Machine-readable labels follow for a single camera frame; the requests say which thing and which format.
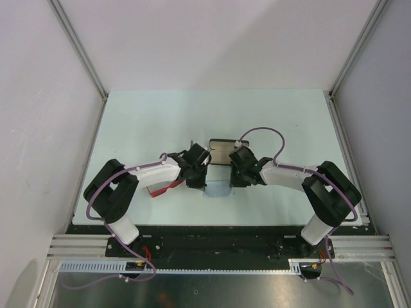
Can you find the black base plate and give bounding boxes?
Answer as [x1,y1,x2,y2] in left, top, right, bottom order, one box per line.
[66,223,376,270]

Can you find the light blue cleaning cloth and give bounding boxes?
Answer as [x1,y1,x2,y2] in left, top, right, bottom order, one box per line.
[204,180,234,198]

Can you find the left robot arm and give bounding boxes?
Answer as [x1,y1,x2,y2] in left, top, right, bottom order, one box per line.
[83,143,211,257]

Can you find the left aluminium frame post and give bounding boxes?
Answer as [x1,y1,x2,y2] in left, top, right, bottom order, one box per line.
[48,0,108,102]

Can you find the aluminium frame post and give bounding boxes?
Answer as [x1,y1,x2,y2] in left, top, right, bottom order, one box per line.
[48,0,108,102]
[328,0,392,98]

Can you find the aluminium front rail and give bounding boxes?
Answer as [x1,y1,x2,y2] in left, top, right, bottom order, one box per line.
[48,234,396,262]

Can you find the dark green glasses case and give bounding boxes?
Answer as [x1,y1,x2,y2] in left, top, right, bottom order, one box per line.
[209,139,250,166]

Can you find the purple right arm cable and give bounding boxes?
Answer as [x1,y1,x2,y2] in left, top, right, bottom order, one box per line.
[234,127,359,295]

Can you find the grey slotted cable duct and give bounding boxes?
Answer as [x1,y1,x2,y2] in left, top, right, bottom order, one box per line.
[60,259,320,275]

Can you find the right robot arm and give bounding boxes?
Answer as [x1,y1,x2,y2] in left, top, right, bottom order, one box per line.
[229,146,362,257]

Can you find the red sunglasses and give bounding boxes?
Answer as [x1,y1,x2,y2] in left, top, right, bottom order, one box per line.
[146,180,185,198]

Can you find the right aluminium frame post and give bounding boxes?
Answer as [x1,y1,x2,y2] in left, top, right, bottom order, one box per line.
[328,0,392,98]

